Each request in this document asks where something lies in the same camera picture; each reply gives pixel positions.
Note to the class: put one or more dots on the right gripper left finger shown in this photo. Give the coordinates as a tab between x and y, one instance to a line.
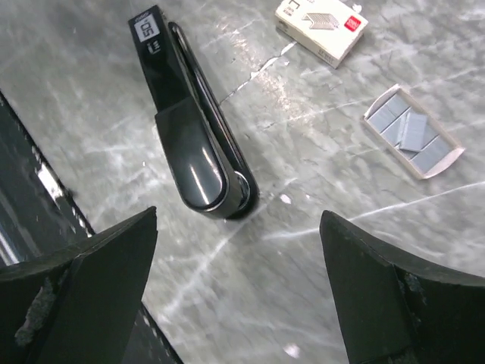
78	304

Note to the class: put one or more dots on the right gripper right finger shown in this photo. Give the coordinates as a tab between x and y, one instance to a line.
395	307

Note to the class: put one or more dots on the small black tag object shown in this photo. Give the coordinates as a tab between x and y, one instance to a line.
208	167

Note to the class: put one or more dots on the small staple box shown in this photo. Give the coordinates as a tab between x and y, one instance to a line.
327	28

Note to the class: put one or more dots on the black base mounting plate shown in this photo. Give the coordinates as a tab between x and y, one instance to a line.
40	217

